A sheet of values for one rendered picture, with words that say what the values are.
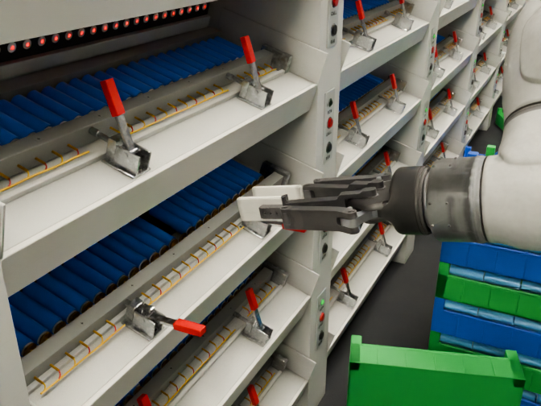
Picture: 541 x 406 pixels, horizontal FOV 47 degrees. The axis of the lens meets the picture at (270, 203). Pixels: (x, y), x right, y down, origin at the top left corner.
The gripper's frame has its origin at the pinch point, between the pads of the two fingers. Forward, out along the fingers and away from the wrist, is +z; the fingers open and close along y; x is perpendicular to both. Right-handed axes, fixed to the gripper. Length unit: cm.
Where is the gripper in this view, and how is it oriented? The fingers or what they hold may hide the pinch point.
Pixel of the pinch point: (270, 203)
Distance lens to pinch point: 76.8
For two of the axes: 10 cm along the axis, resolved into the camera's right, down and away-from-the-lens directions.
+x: 2.0, 9.3, 3.1
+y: -4.7, 3.7, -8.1
